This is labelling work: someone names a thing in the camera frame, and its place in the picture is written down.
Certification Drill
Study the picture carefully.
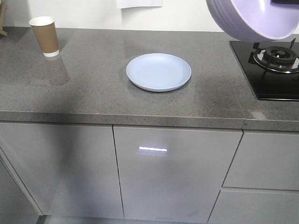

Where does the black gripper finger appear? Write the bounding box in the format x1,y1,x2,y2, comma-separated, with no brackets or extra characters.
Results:
272,0,299,4

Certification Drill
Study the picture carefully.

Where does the lilac plastic bowl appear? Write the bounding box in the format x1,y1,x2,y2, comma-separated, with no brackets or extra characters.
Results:
206,0,299,42

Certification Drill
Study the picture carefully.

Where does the brown paper cup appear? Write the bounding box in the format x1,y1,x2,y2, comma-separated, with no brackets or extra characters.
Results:
29,16,60,57

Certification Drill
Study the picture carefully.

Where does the pale blue plate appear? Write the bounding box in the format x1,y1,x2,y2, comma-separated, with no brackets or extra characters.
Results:
126,53,192,92

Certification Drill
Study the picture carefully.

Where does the gas burner with trivet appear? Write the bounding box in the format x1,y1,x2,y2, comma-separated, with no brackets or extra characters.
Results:
248,39,299,81

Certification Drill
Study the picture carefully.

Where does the black glass gas hob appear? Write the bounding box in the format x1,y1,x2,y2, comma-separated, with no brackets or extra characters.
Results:
229,39,299,102

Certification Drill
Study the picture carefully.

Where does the grey upper drawer front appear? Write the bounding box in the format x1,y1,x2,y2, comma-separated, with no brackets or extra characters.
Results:
223,130,299,190

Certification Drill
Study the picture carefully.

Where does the grey drawer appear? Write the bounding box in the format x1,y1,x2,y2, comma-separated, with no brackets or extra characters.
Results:
208,187,299,224
223,130,299,190

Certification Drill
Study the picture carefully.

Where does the grey centre cabinet door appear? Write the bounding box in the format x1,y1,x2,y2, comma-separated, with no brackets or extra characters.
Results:
114,126,242,223

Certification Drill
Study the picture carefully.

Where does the grey cabinet door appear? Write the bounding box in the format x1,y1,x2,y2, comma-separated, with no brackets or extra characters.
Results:
114,126,242,223
0,123,123,218

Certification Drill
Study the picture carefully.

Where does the grey lower drawer front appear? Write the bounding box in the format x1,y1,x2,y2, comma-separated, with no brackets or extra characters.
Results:
208,187,299,224

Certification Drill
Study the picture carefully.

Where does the grey left cabinet door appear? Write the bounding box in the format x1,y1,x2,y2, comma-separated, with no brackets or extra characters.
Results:
0,123,123,218

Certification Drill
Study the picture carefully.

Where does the grey side cabinet panel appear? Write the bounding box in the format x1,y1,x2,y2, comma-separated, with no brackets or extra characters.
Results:
0,150,43,224

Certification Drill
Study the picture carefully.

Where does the white paper sheet on wall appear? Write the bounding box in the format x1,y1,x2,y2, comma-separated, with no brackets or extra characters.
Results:
116,0,164,9

